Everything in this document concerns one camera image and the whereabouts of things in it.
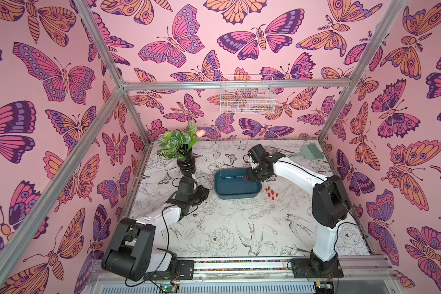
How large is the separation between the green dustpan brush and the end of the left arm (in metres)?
0.66

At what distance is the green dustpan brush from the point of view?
1.12 meters

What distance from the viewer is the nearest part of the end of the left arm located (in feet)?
2.20
